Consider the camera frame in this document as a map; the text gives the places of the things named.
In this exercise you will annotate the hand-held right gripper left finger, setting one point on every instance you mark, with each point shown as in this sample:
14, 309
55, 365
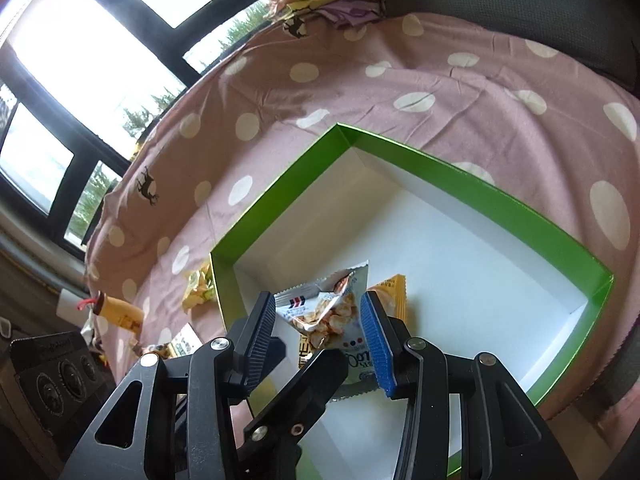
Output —
260, 342

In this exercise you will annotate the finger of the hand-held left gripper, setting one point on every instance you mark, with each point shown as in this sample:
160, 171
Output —
300, 407

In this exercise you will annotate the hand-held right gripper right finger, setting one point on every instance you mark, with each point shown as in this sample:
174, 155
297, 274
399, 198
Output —
376, 347

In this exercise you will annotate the white snack packet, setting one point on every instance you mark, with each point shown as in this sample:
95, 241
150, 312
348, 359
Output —
327, 312

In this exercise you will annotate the green cardboard box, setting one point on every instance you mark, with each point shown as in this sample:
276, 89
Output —
475, 285

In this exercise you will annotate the orange snack packet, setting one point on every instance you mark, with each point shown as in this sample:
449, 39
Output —
392, 296

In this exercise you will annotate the white black label packet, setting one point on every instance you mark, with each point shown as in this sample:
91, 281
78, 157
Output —
183, 342

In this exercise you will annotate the crumpled yellow snack packet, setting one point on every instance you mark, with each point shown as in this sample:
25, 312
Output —
197, 290

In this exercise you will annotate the black framed window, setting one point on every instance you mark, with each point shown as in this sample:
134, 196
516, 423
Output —
85, 156

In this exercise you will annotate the pink polka dot blanket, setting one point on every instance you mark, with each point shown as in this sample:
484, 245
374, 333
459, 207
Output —
400, 70

